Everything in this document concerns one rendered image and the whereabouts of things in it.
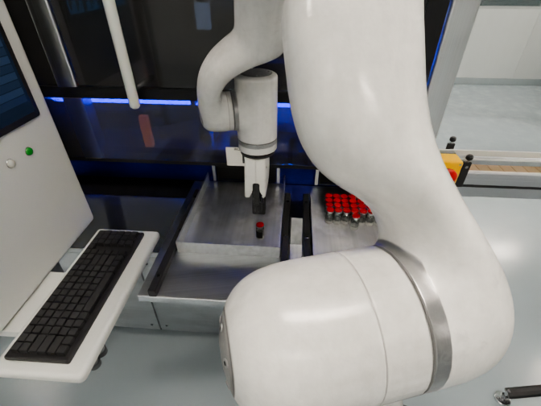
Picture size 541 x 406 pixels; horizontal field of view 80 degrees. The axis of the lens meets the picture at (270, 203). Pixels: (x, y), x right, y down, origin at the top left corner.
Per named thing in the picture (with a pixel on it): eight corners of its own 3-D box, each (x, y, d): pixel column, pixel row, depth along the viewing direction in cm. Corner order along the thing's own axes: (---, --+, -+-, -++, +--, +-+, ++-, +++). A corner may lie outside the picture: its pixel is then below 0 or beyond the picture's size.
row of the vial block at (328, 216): (324, 219, 92) (326, 206, 89) (388, 222, 91) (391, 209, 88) (324, 224, 90) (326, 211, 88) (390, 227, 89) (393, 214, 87)
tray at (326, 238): (309, 205, 98) (310, 195, 96) (396, 208, 97) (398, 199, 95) (313, 296, 71) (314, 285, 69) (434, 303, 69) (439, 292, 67)
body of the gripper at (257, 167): (243, 134, 74) (245, 176, 81) (237, 155, 66) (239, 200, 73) (276, 135, 74) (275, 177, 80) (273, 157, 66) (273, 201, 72)
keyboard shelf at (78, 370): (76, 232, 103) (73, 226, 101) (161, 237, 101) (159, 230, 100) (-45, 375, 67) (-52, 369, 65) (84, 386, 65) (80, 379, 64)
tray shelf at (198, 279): (195, 185, 111) (194, 180, 109) (402, 193, 106) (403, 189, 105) (138, 300, 72) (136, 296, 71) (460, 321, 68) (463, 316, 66)
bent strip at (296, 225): (290, 234, 87) (291, 217, 84) (301, 234, 87) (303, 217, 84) (289, 274, 76) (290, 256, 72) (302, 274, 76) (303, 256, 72)
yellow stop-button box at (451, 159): (422, 171, 99) (429, 149, 95) (446, 171, 99) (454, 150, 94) (430, 184, 93) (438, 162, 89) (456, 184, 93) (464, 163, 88)
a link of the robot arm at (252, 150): (241, 126, 73) (241, 139, 74) (234, 144, 65) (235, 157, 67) (278, 128, 72) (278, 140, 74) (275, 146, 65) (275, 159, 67)
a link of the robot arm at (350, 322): (417, 457, 34) (521, 325, 20) (243, 511, 30) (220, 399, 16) (365, 350, 43) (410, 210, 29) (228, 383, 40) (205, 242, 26)
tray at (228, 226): (208, 180, 109) (207, 171, 107) (285, 184, 108) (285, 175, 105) (177, 251, 82) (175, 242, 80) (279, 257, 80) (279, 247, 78)
